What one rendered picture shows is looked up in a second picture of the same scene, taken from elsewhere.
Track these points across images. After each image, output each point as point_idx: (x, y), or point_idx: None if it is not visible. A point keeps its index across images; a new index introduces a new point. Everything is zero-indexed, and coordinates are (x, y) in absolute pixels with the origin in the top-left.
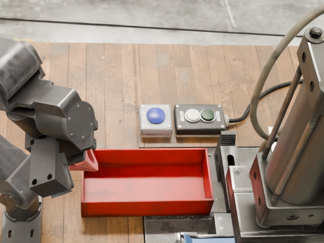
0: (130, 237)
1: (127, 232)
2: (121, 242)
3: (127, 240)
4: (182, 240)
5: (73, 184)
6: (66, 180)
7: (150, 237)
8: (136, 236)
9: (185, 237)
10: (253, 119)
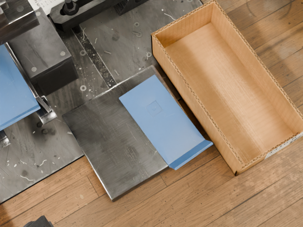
0: (13, 215)
1: (9, 222)
2: (24, 222)
3: (18, 216)
4: (1, 138)
5: (29, 221)
6: (33, 223)
7: (3, 194)
8: (9, 209)
9: (1, 127)
10: None
